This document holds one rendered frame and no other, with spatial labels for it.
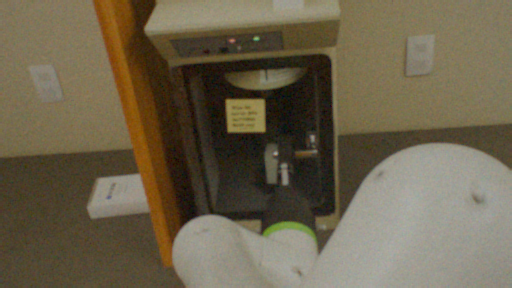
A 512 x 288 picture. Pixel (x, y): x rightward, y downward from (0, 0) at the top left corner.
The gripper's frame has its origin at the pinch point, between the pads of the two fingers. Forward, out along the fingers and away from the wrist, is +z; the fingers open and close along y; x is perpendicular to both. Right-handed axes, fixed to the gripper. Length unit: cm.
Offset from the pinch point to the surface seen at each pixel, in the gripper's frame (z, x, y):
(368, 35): 48, -23, 3
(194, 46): -2.3, 14.2, 25.3
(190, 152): 3.5, 20.0, -0.9
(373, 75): 48, -25, -9
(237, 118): 3.5, 9.2, 6.6
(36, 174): 35, 73, -26
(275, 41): -1.8, 0.1, 24.8
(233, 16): -4.8, 6.5, 31.0
